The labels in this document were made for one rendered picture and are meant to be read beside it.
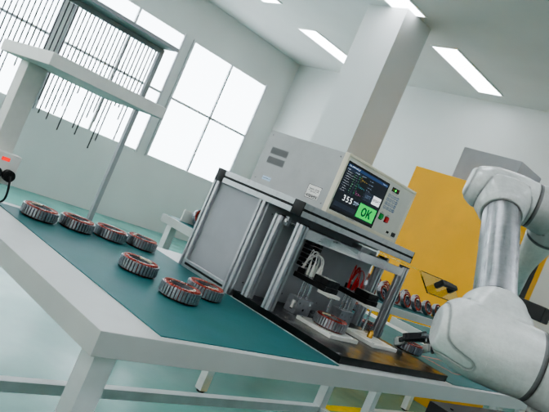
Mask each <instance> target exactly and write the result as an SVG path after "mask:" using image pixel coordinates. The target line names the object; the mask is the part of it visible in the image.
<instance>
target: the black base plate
mask: <svg viewBox="0 0 549 412"><path fill-rule="evenodd" d="M232 297H234V298H236V299H238V300H239V301H240V302H242V303H244V304H245V305H247V306H248V307H250V308H252V309H253V310H254V311H256V312H258V313H259V314H261V315H263V316H264V317H265V318H267V319H268V320H271V321H272V322H274V323H275V324H277V325H278V326H280V327H281V328H283V329H285V330H287V331H288V332H289V333H290V334H292V335H294V336H296V337H297V338H299V339H300V340H301V341H303V342H305V343H307V344H308V345H310V346H311V347H313V348H314V349H316V350H317V351H319V352H321V353H323V354H324V355H325V356H327V357H329V358H330V359H332V360H333V361H335V362H337V363H338V364H343V365H352V366H357V367H362V368H366V369H375V370H380V371H386V372H391V373H396V374H404V375H409V376H414V377H419V378H428V379H433V380H438V381H443V382H445V381H446V379H447V377H448V376H447V375H446V374H443V373H441V372H439V371H438V370H437V369H434V368H433V367H431V366H429V365H427V364H426V363H424V362H422V361H420V360H419V359H417V358H415V357H413V356H411V355H409V354H408V353H406V352H404V351H402V350H400V349H399V348H397V347H395V346H393V345H392V344H390V343H388V342H386V341H385V340H383V339H381V338H379V337H375V336H374V335H373V337H375V338H378V339H379V340H381V341H383V342H384V343H386V344H388V345H390V346H392V347H393V348H395V349H397V352H396V353H395V352H389V351H384V350H381V349H376V348H372V347H370V346H369V345H367V344H366V343H363V342H361V341H360V340H358V339H357V338H355V337H353V336H351V335H350V334H348V333H346V334H348V335H349V336H351V337H352V338H354V339H356V340H358V343H357V344H353V343H347V342H343V341H339V340H335V339H331V338H328V337H326V336H324V335H323V334H321V333H320V332H318V331H317V330H315V329H313V328H311V327H310V326H309V325H306V324H305V323H303V322H301V321H300V320H298V319H297V318H296V317H297V315H295V314H292V313H291V312H290V311H287V310H286V309H284V308H283V307H284V305H285V303H283V302H277V303H276V305H275V308H274V310H273V311H267V310H266V309H265V308H263V307H261V304H262V302H263V300H264V298H263V297H259V296H256V295H254V296H253V298H252V299H251V298H246V297H244V295H242V294H241V292H240V291H237V290H235V291H234V293H233V295H232ZM314 314H315V311H312V310H310V313H309V315H308V316H307V317H309V318H313V316H314ZM348 327H349V328H352V329H358V330H361V329H362V328H361V327H359V326H358V325H354V324H352V323H350V324H349V326H348Z"/></svg>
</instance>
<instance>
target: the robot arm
mask: <svg viewBox="0 0 549 412"><path fill-rule="evenodd" d="M462 194H463V198H464V200H465V201H466V202H467V203H468V204H469V205H470V206H472V207H473V208H474V210H475V211H476V213H477V215H478V217H479V219H480V220H481V224H480V237H479V243H478V253H477V259H476V265H475V277H474V284H473V290H471V291H469V292H467V293H466V294H465V295H463V297H462V298H455V299H452V300H449V301H447V302H446V303H445V304H444V305H443V306H441V307H440V308H439V309H438V311H437V312H436V313H435V316H434V319H433V321H432V323H431V329H430V333H429V334H427V332H426V331H423V332H417V333H403V336H401V337H397V338H394V346H397V345H401V344H405V343H408V342H411V343H424V344H426V345H422V347H423V349H424V350H423V352H422V353H427V352H431V354H434V353H435V354H436V355H437V356H438V357H439V358H440V359H441V360H442V361H443V362H444V363H445V364H446V365H447V366H448V367H449V368H450V369H452V370H454V371H455V372H457V373H458V374H460V375H461V376H463V377H465V378H468V379H470V380H471V381H473V382H475V383H478V384H479V385H482V386H484V387H486V388H489V389H491V390H494V391H495V392H499V393H501V394H504V395H507V396H511V397H514V398H515V399H518V400H520V401H522V402H524V403H525V404H526V405H527V408H526V411H525V412H549V333H546V332H544V331H542V330H540V329H538V328H536V327H534V326H533V321H532V319H531V317H530V315H529V313H528V310H527V307H526V306H525V304H524V302H523V301H522V300H521V299H520V298H519V295H520V293H521V291H522V289H523V288H524V285H525V283H526V281H527V279H528V278H529V275H530V274H531V272H532V271H533V270H534V268H535V267H536V266H537V265H538V264H539V263H540V262H541V261H543V260H544V259H545V258H546V257H547V256H548V255H549V186H545V185H543V184H540V183H538V182H536V181H534V180H532V179H530V178H528V177H526V176H524V175H521V174H519V173H517V172H512V171H510V170H507V169H505V168H500V167H494V166H479V167H478V168H474V169H473V170H472V171H471V174H470V176H469V177H468V179H467V181H466V184H465V185H464V187H463V189H462ZM520 226H523V227H525V228H527V230H526V232H525V234H524V238H523V240H522V243H521V245H520ZM426 338H427V342H426Z"/></svg>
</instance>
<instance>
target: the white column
mask: <svg viewBox="0 0 549 412"><path fill-rule="evenodd" d="M430 31H431V29H430V28H429V27H428V26H427V25H426V24H425V23H424V22H423V21H422V20H421V19H420V18H419V17H416V16H415V15H414V14H413V13H412V12H411V11H410V10H409V9H408V8H400V7H390V6H383V5H373V4H369V6H368V9H367V11H366V13H365V15H364V18H363V20H362V22H361V25H360V27H359V30H358V32H357V34H356V36H355V39H354V41H353V43H352V45H351V47H350V50H349V52H348V55H347V57H346V60H345V62H344V64H343V66H342V68H341V72H340V74H339V75H338V77H337V81H336V82H335V85H334V87H333V90H332V92H331V94H330V97H329V98H328V102H327V104H326V106H325V108H324V111H323V113H322V115H321V117H320V119H319V122H318V124H317V127H316V129H315V132H314V134H313V136H312V138H311V140H310V142H314V143H316V144H319V145H322V146H327V147H329V148H332V149H334V150H340V151H342V152H345V153H346V152H349V153H352V154H353V155H355V156H357V157H358V158H360V159H362V160H363V161H365V162H366V163H369V164H370V165H372V166H373V162H374V160H375V158H376V156H377V152H378V151H379V149H380V147H381V144H382V142H383V139H384V137H385V135H386V132H387V130H388V127H389V126H390V124H391V120H392V119H393V117H394V114H395V112H396V109H397V107H398V105H399V102H400V100H401V97H402V95H403V94H404V90H405V88H406V87H407V84H408V81H409V79H410V77H411V75H412V72H413V70H414V67H415V65H416V63H417V60H418V58H419V56H420V54H421V52H422V49H423V47H424V45H425V42H426V40H427V37H428V35H429V33H430Z"/></svg>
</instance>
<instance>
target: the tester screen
mask: <svg viewBox="0 0 549 412"><path fill-rule="evenodd" d="M387 187H388V185H387V184H385V183H384V182H382V181H380V180H378V179H376V178H375V177H373V176H371V175H369V174H368V173H366V172H365V171H363V170H361V169H359V168H357V167H356V166H354V165H353V164H351V163H349V165H348V168H347V170H346V172H345V175H344V177H343V178H342V181H341V184H340V186H339V188H338V190H337V193H336V195H335V198H334V200H336V201H338V202H340V203H342V204H344V205H346V206H348V207H350V208H353V209H354V210H355V212H354V214H352V213H349V212H347V211H346V210H344V209H342V208H339V207H338V206H336V205H333V202H334V200H333V202H332V205H331V207H332V208H335V209H337V210H339V211H341V212H343V213H345V214H347V215H350V216H352V217H354V218H356V219H358V220H360V221H362V222H365V223H367V224H369V225H370V226H371V225H372V224H370V223H368V222H366V221H364V220H362V219H360V218H358V217H355V214H356V212H357V210H358V208H359V205H360V203H362V204H365V205H367V206H369V207H370V208H373V209H375V210H376V211H377V210H378V209H379V207H376V206H374V205H372V204H370V203H368V202H366V201H364V200H363V197H364V194H365V191H367V192H368V193H370V194H371V195H374V196H376V197H378V198H379V199H381V200H382V199H383V197H384V194H385V193H386V189H387ZM344 194H345V195H348V196H350V197H351V198H353V199H354V200H353V203H352V205H349V204H347V203H345V202H343V201H341V198H342V196H343V195H344Z"/></svg>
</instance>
